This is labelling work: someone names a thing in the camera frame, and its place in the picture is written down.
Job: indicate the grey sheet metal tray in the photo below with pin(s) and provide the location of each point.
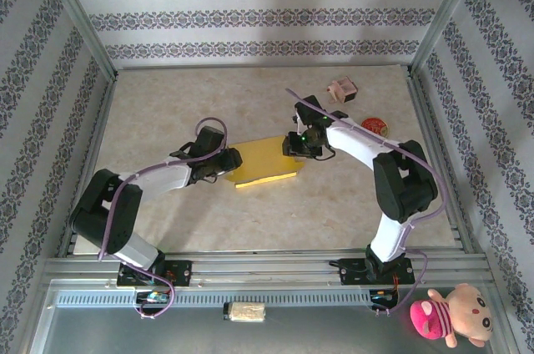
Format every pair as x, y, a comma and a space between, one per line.
292, 337

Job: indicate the pink toy sharpener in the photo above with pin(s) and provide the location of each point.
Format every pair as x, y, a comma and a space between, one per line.
344, 89

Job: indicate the white and yellow paper box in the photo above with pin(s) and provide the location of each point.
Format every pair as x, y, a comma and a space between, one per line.
258, 158

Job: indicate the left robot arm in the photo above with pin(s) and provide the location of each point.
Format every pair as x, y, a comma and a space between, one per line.
104, 212

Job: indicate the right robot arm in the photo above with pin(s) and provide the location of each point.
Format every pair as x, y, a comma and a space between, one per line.
404, 187

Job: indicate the left aluminium side rail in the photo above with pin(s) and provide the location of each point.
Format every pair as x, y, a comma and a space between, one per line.
99, 128

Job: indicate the right aluminium frame post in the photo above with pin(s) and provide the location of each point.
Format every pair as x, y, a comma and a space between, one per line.
448, 7

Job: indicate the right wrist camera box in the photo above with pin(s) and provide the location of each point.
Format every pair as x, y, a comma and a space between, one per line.
296, 121

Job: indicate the aluminium mounting rail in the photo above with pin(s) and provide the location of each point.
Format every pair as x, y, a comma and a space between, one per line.
267, 270

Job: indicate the red and gold round tin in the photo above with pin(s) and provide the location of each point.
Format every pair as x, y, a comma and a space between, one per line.
375, 124

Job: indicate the left aluminium frame post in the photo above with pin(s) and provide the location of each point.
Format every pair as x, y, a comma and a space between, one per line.
76, 7

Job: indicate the pink plush pig toy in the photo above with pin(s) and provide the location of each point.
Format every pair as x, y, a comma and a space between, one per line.
463, 312

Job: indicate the aluminium back rail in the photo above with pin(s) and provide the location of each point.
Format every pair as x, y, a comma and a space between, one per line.
250, 66

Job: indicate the right aluminium side rail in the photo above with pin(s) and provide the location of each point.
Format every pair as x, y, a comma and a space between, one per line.
428, 128

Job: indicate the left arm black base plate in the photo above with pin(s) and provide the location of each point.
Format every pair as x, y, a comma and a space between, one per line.
179, 274

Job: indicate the aluminium side rail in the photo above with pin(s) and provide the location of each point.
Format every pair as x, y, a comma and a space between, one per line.
428, 128
99, 128

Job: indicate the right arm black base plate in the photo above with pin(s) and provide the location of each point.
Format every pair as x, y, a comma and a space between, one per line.
354, 272

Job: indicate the aluminium frame post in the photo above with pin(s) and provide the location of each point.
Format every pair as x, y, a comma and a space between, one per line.
76, 7
448, 7

